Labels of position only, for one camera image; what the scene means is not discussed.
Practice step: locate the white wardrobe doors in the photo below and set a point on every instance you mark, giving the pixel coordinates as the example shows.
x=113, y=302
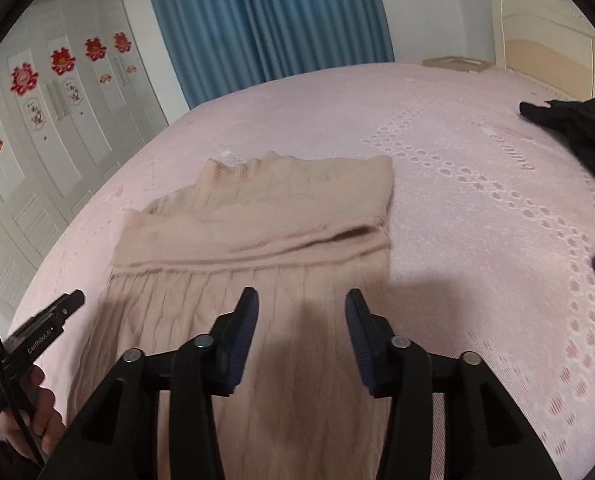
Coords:
x=77, y=125

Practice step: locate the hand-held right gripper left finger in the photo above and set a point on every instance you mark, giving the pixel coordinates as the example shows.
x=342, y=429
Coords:
x=241, y=332

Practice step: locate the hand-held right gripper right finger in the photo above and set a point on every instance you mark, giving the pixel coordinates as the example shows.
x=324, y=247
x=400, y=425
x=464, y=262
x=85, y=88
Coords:
x=361, y=332

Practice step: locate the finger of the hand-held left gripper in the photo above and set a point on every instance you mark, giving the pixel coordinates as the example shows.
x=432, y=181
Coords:
x=67, y=302

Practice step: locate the beige nightstand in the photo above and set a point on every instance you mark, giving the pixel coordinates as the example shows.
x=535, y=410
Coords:
x=455, y=62

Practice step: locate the black cloth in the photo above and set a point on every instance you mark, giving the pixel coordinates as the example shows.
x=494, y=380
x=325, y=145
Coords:
x=582, y=125

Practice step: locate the blue curtain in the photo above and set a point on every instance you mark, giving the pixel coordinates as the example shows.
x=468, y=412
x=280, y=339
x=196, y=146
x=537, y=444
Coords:
x=267, y=15

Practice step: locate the beige knit sweater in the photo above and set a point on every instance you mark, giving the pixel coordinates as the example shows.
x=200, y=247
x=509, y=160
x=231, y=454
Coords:
x=277, y=215

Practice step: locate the pink patterned bedspread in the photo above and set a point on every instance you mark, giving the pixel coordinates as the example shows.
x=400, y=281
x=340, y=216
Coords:
x=477, y=210

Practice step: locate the red flower decal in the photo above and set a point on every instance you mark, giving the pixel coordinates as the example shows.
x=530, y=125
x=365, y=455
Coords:
x=23, y=79
x=95, y=49
x=63, y=61

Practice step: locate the cream bed headboard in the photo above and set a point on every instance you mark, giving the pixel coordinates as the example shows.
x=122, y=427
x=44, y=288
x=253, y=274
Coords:
x=552, y=45

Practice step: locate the person's left hand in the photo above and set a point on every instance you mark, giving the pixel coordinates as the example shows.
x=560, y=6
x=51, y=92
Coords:
x=49, y=422

